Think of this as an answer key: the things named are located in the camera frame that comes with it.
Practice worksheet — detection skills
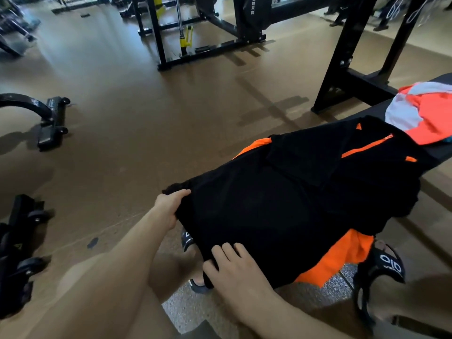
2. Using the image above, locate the person's left leg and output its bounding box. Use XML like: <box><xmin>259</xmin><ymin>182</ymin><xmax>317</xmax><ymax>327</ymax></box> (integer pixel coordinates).
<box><xmin>56</xmin><ymin>243</ymin><xmax>209</xmax><ymax>339</ymax></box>

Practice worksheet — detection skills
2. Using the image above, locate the black inclined gym machine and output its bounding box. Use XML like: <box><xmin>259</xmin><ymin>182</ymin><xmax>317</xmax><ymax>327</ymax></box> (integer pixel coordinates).
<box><xmin>0</xmin><ymin>0</ymin><xmax>41</xmax><ymax>57</ymax></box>

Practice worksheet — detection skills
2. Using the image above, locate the black right slipper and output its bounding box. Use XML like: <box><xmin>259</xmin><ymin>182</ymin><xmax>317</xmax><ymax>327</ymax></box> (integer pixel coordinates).
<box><xmin>353</xmin><ymin>240</ymin><xmax>406</xmax><ymax>329</ymax></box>

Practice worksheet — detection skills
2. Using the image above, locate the person's right hand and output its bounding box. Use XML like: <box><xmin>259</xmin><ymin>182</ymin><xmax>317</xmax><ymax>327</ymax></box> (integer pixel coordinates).
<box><xmin>203</xmin><ymin>242</ymin><xmax>280</xmax><ymax>326</ymax></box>

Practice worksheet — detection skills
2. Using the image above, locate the black slipper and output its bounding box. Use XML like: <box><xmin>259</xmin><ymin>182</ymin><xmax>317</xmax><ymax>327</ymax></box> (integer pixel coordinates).
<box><xmin>353</xmin><ymin>240</ymin><xmax>406</xmax><ymax>329</ymax></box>
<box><xmin>181</xmin><ymin>229</ymin><xmax>212</xmax><ymax>295</ymax></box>

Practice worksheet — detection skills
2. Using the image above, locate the black ribbed bench pad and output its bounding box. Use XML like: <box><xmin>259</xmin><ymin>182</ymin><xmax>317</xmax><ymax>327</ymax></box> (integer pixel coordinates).
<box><xmin>339</xmin><ymin>73</ymin><xmax>452</xmax><ymax>170</ymax></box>

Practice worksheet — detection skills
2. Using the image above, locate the person's left forearm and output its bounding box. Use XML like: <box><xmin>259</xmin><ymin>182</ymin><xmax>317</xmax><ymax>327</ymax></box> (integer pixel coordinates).
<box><xmin>21</xmin><ymin>208</ymin><xmax>177</xmax><ymax>339</ymax></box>

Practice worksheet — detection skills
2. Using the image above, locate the black steel bench frame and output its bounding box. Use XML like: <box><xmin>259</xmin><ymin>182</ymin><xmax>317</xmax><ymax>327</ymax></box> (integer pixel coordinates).
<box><xmin>310</xmin><ymin>0</ymin><xmax>430</xmax><ymax>114</ymax></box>

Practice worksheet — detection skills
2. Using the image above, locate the black weight plate white print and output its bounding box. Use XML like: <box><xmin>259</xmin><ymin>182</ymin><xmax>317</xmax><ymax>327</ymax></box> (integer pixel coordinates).
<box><xmin>243</xmin><ymin>0</ymin><xmax>274</xmax><ymax>31</ymax></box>

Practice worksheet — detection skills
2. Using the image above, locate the black left slipper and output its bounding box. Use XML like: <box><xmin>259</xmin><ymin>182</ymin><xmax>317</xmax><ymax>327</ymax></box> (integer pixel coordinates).
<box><xmin>181</xmin><ymin>229</ymin><xmax>212</xmax><ymax>295</ymax></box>

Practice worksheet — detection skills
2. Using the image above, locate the orange teal white jersey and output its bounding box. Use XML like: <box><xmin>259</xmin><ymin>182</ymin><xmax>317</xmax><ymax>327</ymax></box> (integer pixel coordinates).
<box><xmin>384</xmin><ymin>81</ymin><xmax>452</xmax><ymax>146</ymax></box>

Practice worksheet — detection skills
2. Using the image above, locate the yellow safety catch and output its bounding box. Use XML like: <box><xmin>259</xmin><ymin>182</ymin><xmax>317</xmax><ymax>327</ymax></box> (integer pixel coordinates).
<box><xmin>179</xmin><ymin>25</ymin><xmax>194</xmax><ymax>50</ymax></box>

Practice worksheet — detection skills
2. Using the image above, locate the black orange jacket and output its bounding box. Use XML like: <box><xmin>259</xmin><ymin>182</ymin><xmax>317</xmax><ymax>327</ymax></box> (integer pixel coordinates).
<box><xmin>162</xmin><ymin>115</ymin><xmax>438</xmax><ymax>289</ymax></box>

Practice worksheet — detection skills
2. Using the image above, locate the person's left hand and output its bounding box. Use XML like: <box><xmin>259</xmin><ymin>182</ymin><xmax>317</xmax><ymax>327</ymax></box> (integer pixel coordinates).
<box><xmin>152</xmin><ymin>188</ymin><xmax>192</xmax><ymax>231</ymax></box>

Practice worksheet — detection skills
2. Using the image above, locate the person's right forearm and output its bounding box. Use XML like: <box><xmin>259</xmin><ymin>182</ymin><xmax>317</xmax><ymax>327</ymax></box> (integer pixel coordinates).
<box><xmin>247</xmin><ymin>296</ymin><xmax>354</xmax><ymax>339</ymax></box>

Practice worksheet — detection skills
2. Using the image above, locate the black wheeled bench base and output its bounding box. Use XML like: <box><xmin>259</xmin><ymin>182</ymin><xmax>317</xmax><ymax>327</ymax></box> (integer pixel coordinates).
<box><xmin>0</xmin><ymin>194</ymin><xmax>52</xmax><ymax>320</ymax></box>
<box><xmin>0</xmin><ymin>93</ymin><xmax>71</xmax><ymax>152</ymax></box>

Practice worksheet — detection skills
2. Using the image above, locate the black power rack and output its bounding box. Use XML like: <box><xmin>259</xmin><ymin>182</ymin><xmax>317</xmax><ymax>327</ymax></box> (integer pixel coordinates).
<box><xmin>130</xmin><ymin>0</ymin><xmax>339</xmax><ymax>71</ymax></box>

